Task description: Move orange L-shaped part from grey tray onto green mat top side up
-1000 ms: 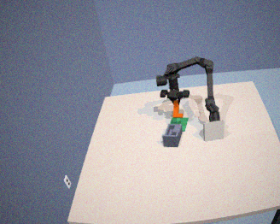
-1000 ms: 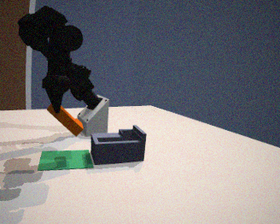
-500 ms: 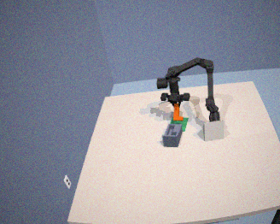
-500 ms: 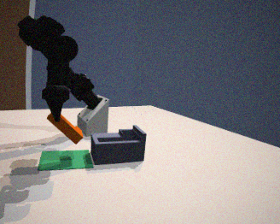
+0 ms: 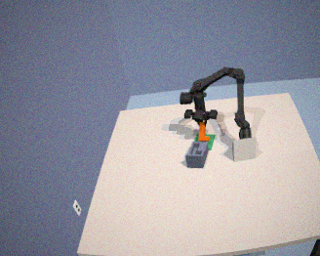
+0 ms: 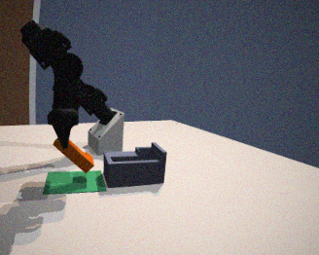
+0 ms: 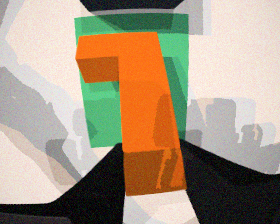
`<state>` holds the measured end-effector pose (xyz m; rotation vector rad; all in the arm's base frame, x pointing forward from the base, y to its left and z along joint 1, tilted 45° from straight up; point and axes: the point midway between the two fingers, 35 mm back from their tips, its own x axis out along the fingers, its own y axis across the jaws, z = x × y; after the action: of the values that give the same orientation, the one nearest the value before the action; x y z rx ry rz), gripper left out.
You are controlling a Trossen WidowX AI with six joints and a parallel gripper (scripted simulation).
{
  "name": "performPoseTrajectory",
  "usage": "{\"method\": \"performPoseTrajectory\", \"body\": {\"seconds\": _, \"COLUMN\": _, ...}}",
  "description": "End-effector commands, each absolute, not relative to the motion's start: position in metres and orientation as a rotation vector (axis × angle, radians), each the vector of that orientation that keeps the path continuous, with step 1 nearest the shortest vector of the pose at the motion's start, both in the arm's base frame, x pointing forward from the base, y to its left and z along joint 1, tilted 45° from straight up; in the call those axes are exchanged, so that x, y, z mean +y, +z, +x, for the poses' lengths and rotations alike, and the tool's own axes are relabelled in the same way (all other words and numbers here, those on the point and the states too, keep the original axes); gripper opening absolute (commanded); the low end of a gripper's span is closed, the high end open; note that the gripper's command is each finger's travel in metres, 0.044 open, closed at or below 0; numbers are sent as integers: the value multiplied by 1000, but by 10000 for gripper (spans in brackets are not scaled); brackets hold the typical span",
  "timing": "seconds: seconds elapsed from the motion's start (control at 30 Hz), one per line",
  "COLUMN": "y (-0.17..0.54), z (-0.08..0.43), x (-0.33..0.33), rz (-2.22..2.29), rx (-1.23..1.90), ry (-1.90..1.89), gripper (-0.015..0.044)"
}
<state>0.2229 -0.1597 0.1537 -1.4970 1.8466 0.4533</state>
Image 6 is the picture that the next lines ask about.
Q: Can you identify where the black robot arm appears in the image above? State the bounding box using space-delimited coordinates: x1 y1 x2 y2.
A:
20 20 117 126

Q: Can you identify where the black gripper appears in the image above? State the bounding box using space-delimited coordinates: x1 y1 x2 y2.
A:
48 81 79 148

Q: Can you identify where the orange l-shaped part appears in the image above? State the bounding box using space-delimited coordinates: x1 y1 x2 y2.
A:
53 139 94 173

